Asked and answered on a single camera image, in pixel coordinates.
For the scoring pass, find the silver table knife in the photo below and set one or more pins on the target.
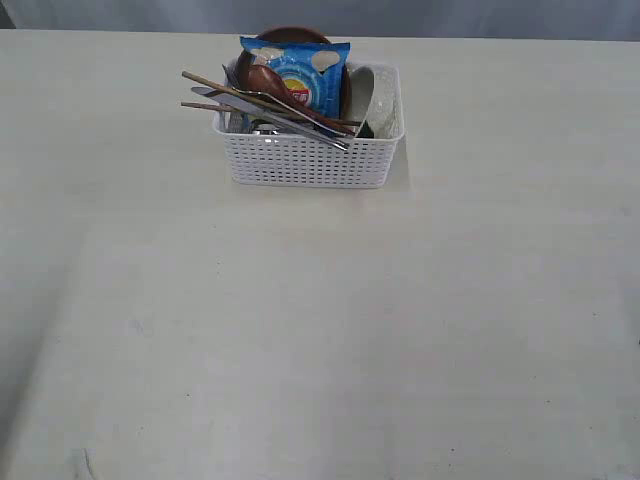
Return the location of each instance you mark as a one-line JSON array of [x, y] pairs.
[[285, 117]]

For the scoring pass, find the lower wooden chopstick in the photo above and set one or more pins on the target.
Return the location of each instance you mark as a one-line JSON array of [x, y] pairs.
[[209, 107]]

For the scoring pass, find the brown wooden plate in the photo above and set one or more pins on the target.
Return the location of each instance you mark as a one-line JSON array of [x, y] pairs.
[[300, 34]]

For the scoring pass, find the blue chips bag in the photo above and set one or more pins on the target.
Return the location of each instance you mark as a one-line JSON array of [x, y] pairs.
[[312, 71]]

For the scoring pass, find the silver fork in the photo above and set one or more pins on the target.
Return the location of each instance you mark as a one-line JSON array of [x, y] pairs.
[[235, 82]]

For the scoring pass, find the brown wooden spoon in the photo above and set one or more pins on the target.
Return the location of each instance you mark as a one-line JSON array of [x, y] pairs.
[[264, 79]]

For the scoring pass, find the upper wooden chopstick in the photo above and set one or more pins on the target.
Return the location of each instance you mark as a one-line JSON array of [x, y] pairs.
[[226, 89]]

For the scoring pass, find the white plastic woven basket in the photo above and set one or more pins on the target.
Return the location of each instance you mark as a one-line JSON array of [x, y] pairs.
[[293, 160]]

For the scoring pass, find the wooden chopstick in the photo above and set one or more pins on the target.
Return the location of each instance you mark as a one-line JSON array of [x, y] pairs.
[[209, 107], [226, 89]]

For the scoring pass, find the grey ceramic bowl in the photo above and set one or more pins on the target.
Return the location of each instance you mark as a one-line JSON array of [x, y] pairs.
[[372, 100]]

